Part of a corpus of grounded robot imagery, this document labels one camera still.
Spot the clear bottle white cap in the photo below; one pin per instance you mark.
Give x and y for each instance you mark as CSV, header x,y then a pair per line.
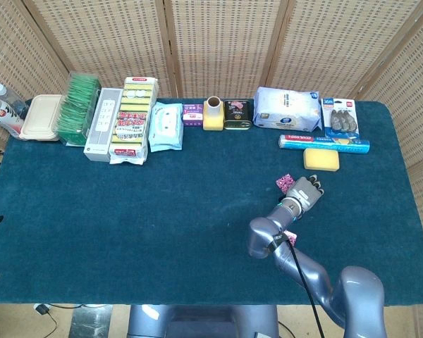
x,y
12,100

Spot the pink white patterned rectangular block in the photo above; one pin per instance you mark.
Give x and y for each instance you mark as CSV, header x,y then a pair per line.
x,y
283,181
292,236

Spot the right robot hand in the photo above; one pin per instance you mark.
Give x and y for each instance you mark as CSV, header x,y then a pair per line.
x,y
303,193

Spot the light blue wet wipes pack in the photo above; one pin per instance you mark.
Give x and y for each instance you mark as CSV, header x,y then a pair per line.
x,y
165,126

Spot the small purple box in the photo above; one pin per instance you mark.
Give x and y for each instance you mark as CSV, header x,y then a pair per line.
x,y
193,114

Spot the white blue tissue pack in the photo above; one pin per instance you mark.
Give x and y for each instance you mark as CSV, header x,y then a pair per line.
x,y
285,109

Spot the yellow notched sponge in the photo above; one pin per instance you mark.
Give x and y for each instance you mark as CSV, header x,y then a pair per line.
x,y
213,124

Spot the gold luncheon meat can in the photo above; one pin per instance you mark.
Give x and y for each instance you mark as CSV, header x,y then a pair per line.
x,y
237,114

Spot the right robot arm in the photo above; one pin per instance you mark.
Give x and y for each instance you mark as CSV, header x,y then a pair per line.
x,y
268,232

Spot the correction tape blister pack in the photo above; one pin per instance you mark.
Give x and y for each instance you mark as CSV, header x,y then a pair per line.
x,y
340,118

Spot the teal felt table cover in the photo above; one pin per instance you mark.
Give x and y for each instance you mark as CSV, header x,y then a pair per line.
x,y
127,211

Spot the metal base plate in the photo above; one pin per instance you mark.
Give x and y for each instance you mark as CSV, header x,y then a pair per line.
x,y
91,322

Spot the yellow rectangular sponge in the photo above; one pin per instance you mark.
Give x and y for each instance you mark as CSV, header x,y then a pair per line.
x,y
320,159

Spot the white power strip box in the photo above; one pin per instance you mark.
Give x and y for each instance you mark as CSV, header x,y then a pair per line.
x,y
102,123

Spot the yellow sponge multipack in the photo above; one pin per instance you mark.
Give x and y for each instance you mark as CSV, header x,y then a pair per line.
x,y
132,119

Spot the bottle with white label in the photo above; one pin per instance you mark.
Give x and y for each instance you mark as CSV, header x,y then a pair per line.
x,y
3,118

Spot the beige lunch box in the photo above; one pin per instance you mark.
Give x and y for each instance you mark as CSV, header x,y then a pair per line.
x,y
40,118

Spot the clear box green tea bags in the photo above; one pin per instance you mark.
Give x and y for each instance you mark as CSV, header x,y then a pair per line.
x,y
75,112

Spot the grey robot torso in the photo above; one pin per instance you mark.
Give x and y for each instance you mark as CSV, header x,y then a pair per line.
x,y
197,320

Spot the black power adapter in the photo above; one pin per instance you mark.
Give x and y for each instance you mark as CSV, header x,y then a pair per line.
x,y
41,310

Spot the wicker folding screen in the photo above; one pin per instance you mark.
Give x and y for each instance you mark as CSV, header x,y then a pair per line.
x,y
225,42

